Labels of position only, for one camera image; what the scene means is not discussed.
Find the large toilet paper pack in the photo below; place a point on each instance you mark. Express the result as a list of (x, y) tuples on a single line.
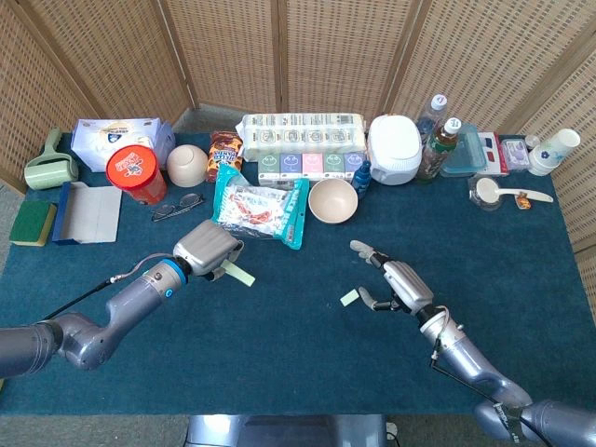
[(302, 132)]

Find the blue spray bottle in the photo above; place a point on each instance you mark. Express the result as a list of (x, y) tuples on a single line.
[(361, 179)]

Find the upside-down beige bowl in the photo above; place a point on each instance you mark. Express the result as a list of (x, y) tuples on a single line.
[(186, 165)]

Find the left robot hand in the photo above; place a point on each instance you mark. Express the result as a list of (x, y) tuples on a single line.
[(205, 247)]

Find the upright beige bowl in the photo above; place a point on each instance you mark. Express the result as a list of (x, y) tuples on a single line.
[(333, 200)]

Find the white blue tissue package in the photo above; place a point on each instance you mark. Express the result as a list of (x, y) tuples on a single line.
[(112, 139)]

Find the red blue paper glasses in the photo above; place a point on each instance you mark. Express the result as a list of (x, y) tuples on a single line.
[(493, 151)]

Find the small green paper piece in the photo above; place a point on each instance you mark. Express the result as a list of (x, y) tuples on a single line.
[(349, 297)]

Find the small glass bowl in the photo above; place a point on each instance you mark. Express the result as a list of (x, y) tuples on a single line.
[(486, 204)]

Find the small white capped jar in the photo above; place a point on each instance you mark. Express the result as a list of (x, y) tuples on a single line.
[(532, 142)]

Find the stack of paper cups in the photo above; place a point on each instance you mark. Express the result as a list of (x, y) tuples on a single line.
[(551, 153)]

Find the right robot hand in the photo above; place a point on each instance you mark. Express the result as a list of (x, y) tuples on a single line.
[(410, 286)]

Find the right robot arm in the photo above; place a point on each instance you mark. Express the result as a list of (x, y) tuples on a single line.
[(465, 358)]

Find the green yellow sponge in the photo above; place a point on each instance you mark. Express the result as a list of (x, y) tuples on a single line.
[(30, 223)]

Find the pale green rectangular block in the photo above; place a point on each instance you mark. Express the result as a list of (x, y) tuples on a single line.
[(239, 274)]

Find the beige plastic spoon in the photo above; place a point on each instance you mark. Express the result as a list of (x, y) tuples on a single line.
[(486, 191)]

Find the green tea bottle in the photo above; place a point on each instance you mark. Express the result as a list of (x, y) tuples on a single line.
[(435, 153)]

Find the blue table cloth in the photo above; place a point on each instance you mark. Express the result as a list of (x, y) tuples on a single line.
[(288, 344)]

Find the pastel pocket tissue pack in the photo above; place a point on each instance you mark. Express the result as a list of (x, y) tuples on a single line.
[(309, 165)]

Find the black eyeglasses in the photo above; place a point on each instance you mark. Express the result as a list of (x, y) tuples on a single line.
[(188, 202)]

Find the clear box blue lid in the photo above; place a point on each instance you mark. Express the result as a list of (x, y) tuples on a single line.
[(465, 153)]

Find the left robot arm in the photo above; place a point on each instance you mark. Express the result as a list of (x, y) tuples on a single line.
[(130, 302)]

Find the small purple clear box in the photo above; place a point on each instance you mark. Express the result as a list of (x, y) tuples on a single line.
[(516, 153)]

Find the brown cookie packet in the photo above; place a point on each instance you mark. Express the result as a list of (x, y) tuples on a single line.
[(223, 153)]

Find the small orange candy wrapper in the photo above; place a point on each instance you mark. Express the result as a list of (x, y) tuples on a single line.
[(524, 202)]

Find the wicker folding screen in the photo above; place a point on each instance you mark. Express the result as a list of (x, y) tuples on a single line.
[(326, 51)]

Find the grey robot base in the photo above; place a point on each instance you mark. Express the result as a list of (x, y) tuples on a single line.
[(288, 430)]

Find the red instant noodle cup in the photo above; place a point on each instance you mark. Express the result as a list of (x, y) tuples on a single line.
[(135, 174)]

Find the teal clear snack bag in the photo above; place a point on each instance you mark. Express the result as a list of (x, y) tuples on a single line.
[(256, 209)]

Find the white lidded container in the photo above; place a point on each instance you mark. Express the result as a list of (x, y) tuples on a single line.
[(393, 149)]

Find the clear water bottle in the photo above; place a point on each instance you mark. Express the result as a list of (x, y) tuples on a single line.
[(430, 114)]

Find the green lint roller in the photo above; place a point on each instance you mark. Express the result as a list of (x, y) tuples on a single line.
[(49, 174)]

